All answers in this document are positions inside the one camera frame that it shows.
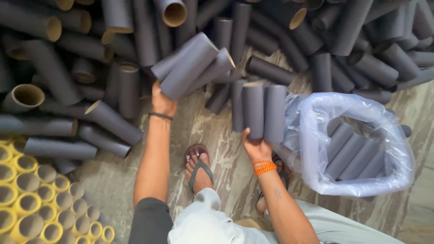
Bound person's left foot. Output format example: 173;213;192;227
185;152;214;195

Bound white cloth garment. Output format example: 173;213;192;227
167;188;275;244

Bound clear plastic bag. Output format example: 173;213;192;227
273;92;416;202

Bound grey cardboard tube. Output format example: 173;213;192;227
263;85;288;143
151;32;208;81
160;34;219;101
241;81;265;140
231;80;247;133
183;47;236;97

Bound dark grey garment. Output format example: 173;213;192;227
128;197;174;244

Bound pale green trousers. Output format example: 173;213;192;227
264;199;406;244

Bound heap of loose grey tubes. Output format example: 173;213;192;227
0;0;434;175

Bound bundle of packed grey tubes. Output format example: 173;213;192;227
325;117;412;182

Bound person's left hand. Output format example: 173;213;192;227
151;80;178;118

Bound brown sandal with grey strap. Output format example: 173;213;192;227
183;144;215;194
255;152;293;212

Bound stack of yellow-rimmed tubes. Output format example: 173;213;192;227
0;136;116;244

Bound orange thread bracelets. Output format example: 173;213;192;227
252;159;277;177

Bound black wristband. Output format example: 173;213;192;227
149;111;174;121

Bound person's right hand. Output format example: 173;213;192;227
241;127;273;162

